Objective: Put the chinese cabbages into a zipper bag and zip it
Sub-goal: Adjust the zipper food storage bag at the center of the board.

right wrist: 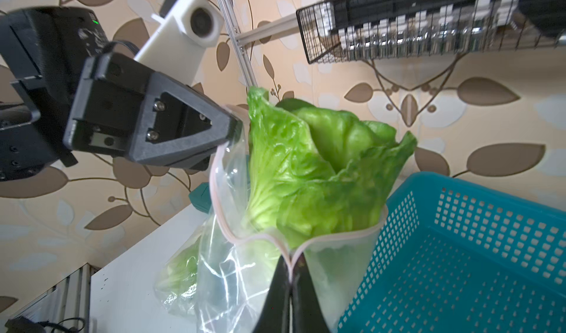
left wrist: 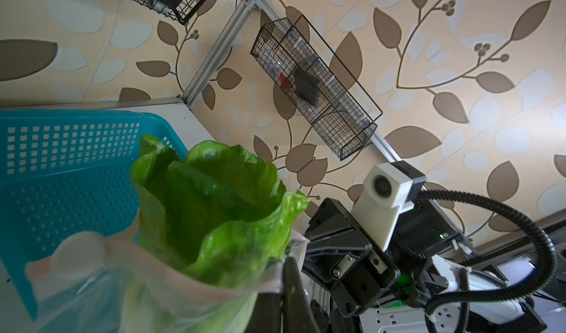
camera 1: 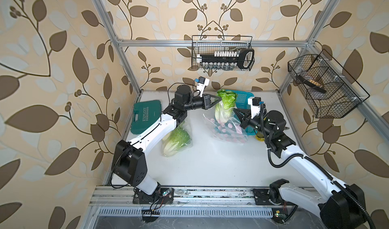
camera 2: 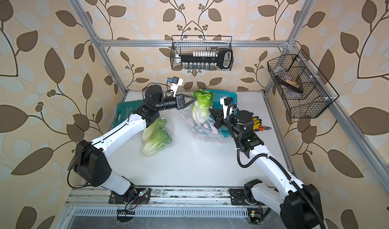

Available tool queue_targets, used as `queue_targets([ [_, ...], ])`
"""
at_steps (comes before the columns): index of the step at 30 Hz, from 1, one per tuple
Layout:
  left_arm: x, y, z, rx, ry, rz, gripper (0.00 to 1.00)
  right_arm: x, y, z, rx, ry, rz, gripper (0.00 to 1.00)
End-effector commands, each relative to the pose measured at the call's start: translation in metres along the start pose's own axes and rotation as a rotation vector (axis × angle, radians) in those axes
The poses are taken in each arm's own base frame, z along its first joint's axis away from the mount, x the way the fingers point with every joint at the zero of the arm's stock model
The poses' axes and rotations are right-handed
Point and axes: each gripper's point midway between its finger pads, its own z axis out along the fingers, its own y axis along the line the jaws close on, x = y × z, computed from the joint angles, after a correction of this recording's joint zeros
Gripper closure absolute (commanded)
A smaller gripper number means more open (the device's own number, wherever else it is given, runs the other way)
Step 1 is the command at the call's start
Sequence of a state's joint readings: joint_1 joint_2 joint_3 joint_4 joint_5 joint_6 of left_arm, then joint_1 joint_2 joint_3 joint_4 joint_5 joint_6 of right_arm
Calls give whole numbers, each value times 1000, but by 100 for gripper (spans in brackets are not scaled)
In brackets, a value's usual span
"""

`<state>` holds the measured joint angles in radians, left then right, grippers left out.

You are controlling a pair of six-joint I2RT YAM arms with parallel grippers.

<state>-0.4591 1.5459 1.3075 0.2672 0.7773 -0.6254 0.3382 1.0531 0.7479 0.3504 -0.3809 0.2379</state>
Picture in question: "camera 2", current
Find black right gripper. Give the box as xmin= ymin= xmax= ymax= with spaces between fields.
xmin=211 ymin=107 xmax=244 ymax=139

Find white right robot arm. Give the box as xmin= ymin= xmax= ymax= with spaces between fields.
xmin=209 ymin=103 xmax=326 ymax=229

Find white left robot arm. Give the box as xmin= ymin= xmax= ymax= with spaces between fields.
xmin=70 ymin=85 xmax=197 ymax=196

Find teal plastic basket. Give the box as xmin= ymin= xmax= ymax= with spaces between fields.
xmin=198 ymin=89 xmax=238 ymax=137

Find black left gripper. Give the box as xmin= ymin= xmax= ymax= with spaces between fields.
xmin=152 ymin=92 xmax=195 ymax=112

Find chinese cabbage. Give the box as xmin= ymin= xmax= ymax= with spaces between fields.
xmin=192 ymin=89 xmax=214 ymax=123
xmin=142 ymin=117 xmax=173 ymax=157

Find clear pink-zip dotted bag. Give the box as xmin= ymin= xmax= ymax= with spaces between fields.
xmin=181 ymin=105 xmax=224 ymax=144

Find dark tool in right basket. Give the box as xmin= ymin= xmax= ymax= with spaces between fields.
xmin=275 ymin=75 xmax=304 ymax=94

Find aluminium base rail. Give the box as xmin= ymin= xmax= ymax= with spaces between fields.
xmin=69 ymin=184 xmax=317 ymax=208

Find socket set black holder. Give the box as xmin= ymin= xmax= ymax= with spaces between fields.
xmin=171 ymin=48 xmax=234 ymax=71

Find orange handled pliers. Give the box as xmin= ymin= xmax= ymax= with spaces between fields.
xmin=256 ymin=125 xmax=272 ymax=132

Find green plastic tool case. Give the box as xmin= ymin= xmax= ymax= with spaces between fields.
xmin=112 ymin=100 xmax=143 ymax=128

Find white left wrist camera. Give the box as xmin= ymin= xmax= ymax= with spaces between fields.
xmin=168 ymin=77 xmax=183 ymax=97

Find clear blue-zip zipper bag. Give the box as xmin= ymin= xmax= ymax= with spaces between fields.
xmin=140 ymin=116 xmax=174 ymax=158

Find black wire basket right wall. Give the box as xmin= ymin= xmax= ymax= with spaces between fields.
xmin=267 ymin=49 xmax=339 ymax=118

